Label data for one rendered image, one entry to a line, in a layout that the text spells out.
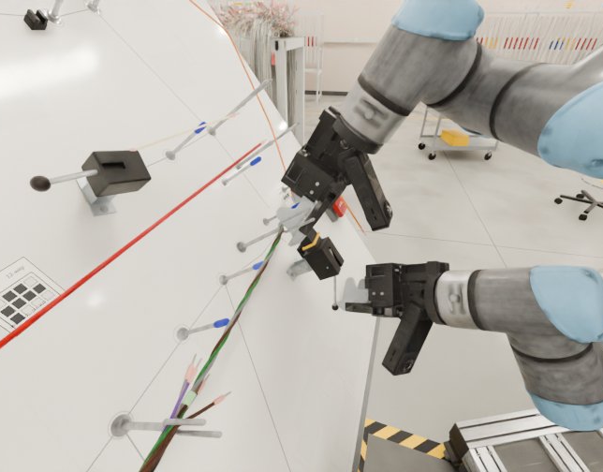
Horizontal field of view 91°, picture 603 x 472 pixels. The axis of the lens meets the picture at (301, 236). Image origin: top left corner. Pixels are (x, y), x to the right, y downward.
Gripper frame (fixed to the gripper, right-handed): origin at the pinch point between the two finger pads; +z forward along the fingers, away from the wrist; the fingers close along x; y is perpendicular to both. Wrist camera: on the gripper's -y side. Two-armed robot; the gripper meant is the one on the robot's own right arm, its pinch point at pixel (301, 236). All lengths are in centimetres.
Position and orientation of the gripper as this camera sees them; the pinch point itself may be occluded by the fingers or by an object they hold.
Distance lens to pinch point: 50.4
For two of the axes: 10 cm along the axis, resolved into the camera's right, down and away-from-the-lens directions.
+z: -4.7, 6.2, 6.3
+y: -8.1, -5.9, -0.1
